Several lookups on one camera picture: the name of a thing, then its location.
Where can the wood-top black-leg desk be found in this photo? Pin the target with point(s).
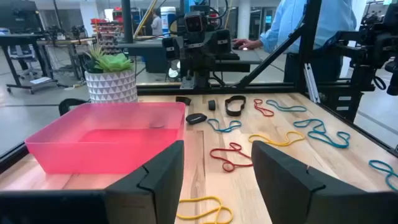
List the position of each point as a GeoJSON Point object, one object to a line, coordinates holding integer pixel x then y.
{"type": "Point", "coordinates": [66, 41]}

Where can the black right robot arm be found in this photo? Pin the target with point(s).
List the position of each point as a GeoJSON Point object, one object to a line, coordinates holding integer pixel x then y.
{"type": "Point", "coordinates": [196, 73]}

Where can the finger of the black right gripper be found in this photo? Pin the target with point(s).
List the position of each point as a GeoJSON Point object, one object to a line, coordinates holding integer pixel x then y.
{"type": "Point", "coordinates": [170, 48]}
{"type": "Point", "coordinates": [223, 42]}

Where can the black oval object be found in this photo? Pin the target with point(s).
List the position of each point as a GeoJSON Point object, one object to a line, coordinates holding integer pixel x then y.
{"type": "Point", "coordinates": [196, 119]}

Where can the red parts shelf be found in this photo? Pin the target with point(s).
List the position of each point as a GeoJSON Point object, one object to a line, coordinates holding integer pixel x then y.
{"type": "Point", "coordinates": [105, 26]}

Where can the other station black robot arm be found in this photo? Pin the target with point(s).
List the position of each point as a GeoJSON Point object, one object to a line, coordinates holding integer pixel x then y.
{"type": "Point", "coordinates": [373, 43]}

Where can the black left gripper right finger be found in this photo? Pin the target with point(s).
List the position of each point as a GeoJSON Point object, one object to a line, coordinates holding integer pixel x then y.
{"type": "Point", "coordinates": [298, 193]}

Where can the person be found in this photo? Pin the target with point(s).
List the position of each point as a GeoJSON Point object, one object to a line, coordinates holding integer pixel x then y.
{"type": "Point", "coordinates": [156, 25]}
{"type": "Point", "coordinates": [289, 18]}

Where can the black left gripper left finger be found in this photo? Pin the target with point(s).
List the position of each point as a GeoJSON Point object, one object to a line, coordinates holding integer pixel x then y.
{"type": "Point", "coordinates": [155, 193]}

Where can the large blue rubber band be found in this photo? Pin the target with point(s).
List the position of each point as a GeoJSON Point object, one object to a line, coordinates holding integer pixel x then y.
{"type": "Point", "coordinates": [321, 139]}

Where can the thick black rubber loop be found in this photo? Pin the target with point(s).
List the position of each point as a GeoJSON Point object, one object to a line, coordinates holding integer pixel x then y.
{"type": "Point", "coordinates": [71, 100]}

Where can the black monitor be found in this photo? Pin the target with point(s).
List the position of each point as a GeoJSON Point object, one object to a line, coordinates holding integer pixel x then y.
{"type": "Point", "coordinates": [18, 15]}

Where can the silver aluminium extrusion bar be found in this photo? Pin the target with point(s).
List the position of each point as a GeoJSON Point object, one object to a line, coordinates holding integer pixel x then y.
{"type": "Point", "coordinates": [311, 84]}

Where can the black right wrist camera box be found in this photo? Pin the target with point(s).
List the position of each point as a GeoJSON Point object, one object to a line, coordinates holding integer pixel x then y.
{"type": "Point", "coordinates": [195, 22]}

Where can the small black rubber band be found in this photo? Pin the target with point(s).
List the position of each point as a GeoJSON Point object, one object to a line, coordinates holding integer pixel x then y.
{"type": "Point", "coordinates": [212, 105]}

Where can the large black rubber band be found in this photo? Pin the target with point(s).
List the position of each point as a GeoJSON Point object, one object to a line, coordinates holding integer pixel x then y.
{"type": "Point", "coordinates": [234, 114]}

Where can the grey office chair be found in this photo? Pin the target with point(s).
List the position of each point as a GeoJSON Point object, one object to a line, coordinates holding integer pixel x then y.
{"type": "Point", "coordinates": [21, 51]}

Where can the pink translucent plastic bin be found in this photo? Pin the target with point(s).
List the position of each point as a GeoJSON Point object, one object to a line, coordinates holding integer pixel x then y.
{"type": "Point", "coordinates": [93, 149]}

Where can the black office desk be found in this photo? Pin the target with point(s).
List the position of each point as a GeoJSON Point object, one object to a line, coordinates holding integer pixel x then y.
{"type": "Point", "coordinates": [146, 53]}

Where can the red rubber band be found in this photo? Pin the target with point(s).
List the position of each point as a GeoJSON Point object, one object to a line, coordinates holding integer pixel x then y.
{"type": "Point", "coordinates": [262, 109]}
{"type": "Point", "coordinates": [235, 148]}

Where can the black standing desk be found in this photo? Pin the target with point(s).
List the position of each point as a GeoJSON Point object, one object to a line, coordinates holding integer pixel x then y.
{"type": "Point", "coordinates": [18, 40]}

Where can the person's hand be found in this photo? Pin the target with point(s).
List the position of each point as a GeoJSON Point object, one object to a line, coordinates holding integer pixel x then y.
{"type": "Point", "coordinates": [248, 43]}

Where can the succulent in white triangle-pattern pot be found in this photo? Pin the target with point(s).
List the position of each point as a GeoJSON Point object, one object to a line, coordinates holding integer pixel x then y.
{"type": "Point", "coordinates": [112, 87]}

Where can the yellow rubber band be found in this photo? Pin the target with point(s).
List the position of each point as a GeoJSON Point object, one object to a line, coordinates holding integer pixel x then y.
{"type": "Point", "coordinates": [273, 143]}
{"type": "Point", "coordinates": [199, 198]}

